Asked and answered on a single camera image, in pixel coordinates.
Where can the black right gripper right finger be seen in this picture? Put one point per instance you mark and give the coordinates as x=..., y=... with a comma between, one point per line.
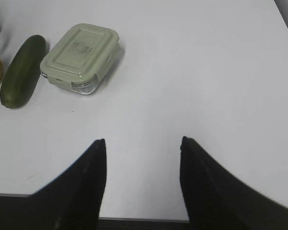
x=217, y=200

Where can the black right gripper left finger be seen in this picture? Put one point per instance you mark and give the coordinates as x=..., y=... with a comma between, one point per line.
x=70, y=202

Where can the green cucumber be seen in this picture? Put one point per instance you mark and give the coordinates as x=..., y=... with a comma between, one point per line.
x=23, y=73

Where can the green lidded glass container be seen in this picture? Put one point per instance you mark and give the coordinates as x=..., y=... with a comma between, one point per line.
x=82, y=58

